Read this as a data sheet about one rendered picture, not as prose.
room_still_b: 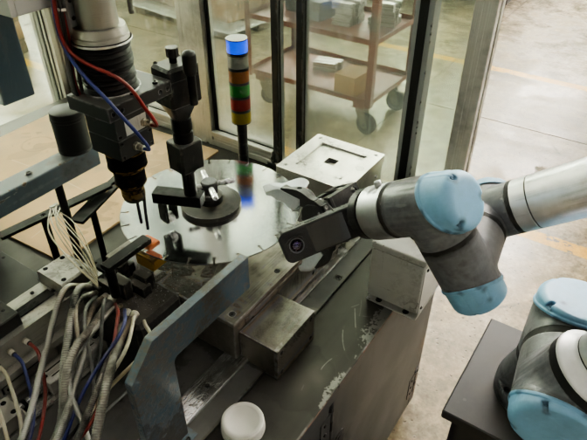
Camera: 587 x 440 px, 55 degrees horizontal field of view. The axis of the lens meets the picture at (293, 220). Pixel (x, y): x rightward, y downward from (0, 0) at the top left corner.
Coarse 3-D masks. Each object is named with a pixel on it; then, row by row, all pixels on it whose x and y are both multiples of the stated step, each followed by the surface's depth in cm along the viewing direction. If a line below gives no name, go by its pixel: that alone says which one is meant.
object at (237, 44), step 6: (228, 36) 117; (234, 36) 117; (240, 36) 117; (246, 36) 117; (228, 42) 115; (234, 42) 114; (240, 42) 115; (246, 42) 116; (228, 48) 116; (234, 48) 115; (240, 48) 115; (246, 48) 117; (234, 54) 116; (240, 54) 116
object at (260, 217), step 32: (224, 160) 117; (256, 192) 108; (128, 224) 100; (160, 224) 100; (192, 224) 100; (224, 224) 100; (256, 224) 100; (288, 224) 100; (160, 256) 93; (192, 256) 93; (224, 256) 93
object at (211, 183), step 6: (204, 174) 104; (204, 180) 101; (210, 180) 101; (216, 180) 101; (222, 180) 102; (228, 180) 102; (234, 180) 103; (198, 186) 101; (204, 186) 100; (210, 186) 100; (216, 186) 101; (204, 192) 101; (210, 192) 99; (216, 192) 102; (216, 198) 98
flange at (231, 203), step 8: (224, 192) 106; (232, 192) 106; (208, 200) 101; (224, 200) 104; (232, 200) 104; (240, 200) 104; (184, 208) 102; (192, 208) 102; (208, 208) 102; (216, 208) 102; (224, 208) 102; (232, 208) 102; (192, 216) 100; (200, 216) 100; (208, 216) 100; (216, 216) 100; (224, 216) 100; (232, 216) 102
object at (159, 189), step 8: (184, 176) 91; (192, 176) 91; (184, 184) 92; (192, 184) 92; (152, 192) 94; (160, 192) 94; (168, 192) 94; (176, 192) 94; (184, 192) 93; (192, 192) 93; (200, 192) 94; (160, 200) 94; (168, 200) 94; (176, 200) 94; (184, 200) 93; (192, 200) 93; (200, 200) 93; (160, 208) 96; (176, 208) 97; (200, 208) 94; (160, 216) 97; (168, 216) 96; (176, 216) 97
